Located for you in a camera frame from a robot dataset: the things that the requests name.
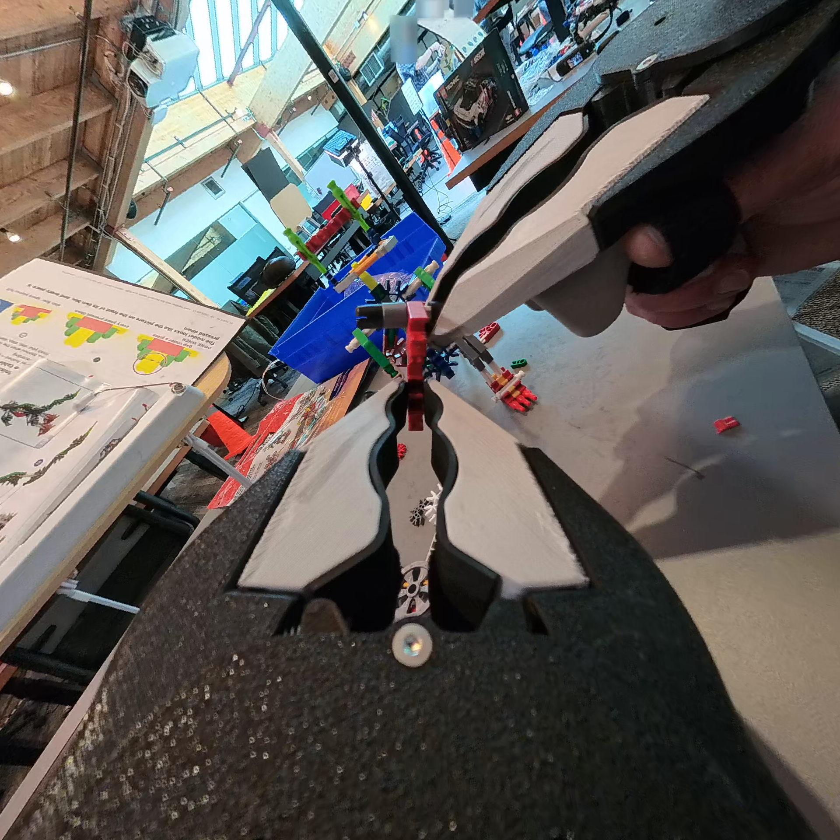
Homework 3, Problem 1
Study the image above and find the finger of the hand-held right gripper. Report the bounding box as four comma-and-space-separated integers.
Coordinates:
447, 112, 592, 296
431, 95, 712, 342

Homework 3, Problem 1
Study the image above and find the white ceiling projector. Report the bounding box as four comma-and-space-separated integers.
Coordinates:
128, 20, 200, 109

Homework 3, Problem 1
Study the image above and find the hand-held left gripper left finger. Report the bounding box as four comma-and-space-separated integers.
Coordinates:
241, 381, 414, 594

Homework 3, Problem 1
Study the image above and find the grey wheel hub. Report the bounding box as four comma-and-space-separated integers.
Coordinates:
398, 565, 434, 620

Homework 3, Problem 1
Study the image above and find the black toy car box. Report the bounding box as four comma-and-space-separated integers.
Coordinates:
434, 29, 530, 152

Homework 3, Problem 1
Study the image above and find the instruction booklet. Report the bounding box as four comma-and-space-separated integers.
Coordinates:
0, 259, 244, 526

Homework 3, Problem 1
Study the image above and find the printed toy packet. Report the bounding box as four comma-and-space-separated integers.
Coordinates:
210, 361, 375, 510

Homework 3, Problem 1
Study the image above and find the red rod black cylinder assembly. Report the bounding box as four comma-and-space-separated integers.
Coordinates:
357, 300, 434, 431

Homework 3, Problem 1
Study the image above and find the black metal table leg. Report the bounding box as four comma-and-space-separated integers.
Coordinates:
269, 0, 454, 250

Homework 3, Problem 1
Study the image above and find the white page holder clip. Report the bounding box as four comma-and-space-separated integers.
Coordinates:
0, 381, 211, 592

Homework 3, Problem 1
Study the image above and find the red yellow connector cluster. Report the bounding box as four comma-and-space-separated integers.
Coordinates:
486, 365, 539, 414

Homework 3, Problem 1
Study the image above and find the blue plastic bin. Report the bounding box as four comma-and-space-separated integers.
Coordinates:
269, 210, 447, 384

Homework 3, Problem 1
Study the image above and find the multicolour toy model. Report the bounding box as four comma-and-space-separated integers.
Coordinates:
283, 182, 460, 382

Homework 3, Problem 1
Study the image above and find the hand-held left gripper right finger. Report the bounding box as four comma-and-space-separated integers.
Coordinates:
420, 381, 592, 598

